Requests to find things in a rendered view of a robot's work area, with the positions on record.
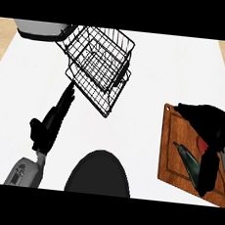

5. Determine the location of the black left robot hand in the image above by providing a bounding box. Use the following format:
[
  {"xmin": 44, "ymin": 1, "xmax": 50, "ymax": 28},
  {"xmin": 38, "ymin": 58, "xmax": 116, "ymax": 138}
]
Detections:
[{"xmin": 25, "ymin": 76, "xmax": 77, "ymax": 158}]

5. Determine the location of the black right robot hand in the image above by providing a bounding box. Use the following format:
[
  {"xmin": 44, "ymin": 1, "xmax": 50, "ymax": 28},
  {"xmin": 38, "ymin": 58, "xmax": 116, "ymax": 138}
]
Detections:
[{"xmin": 167, "ymin": 101, "xmax": 225, "ymax": 200}]

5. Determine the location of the dark green eggplant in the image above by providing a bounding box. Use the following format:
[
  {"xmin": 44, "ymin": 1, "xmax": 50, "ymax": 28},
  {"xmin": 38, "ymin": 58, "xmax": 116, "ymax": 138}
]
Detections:
[{"xmin": 167, "ymin": 141, "xmax": 204, "ymax": 191}]

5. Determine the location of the brown wooden cutting board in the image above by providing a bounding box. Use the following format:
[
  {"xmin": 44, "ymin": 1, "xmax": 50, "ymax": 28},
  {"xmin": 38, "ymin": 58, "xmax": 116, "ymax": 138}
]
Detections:
[{"xmin": 154, "ymin": 103, "xmax": 225, "ymax": 208}]

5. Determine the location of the red vegetable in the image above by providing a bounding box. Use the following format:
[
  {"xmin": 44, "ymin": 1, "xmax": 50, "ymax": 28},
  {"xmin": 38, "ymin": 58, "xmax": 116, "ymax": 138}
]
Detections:
[{"xmin": 196, "ymin": 135, "xmax": 211, "ymax": 156}]

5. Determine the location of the black round plate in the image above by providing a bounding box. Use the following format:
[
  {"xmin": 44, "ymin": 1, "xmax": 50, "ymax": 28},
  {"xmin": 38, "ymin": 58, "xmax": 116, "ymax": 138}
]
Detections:
[{"xmin": 63, "ymin": 147, "xmax": 136, "ymax": 199}]

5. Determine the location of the grey appliance with black base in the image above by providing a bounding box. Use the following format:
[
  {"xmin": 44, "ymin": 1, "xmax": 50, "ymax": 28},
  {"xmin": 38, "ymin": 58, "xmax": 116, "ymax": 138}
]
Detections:
[{"xmin": 10, "ymin": 18, "xmax": 78, "ymax": 46}]

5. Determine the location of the black tiered wire basket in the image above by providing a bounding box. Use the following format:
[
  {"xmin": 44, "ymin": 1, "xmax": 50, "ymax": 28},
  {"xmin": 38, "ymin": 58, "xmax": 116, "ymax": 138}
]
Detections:
[{"xmin": 48, "ymin": 22, "xmax": 138, "ymax": 121}]

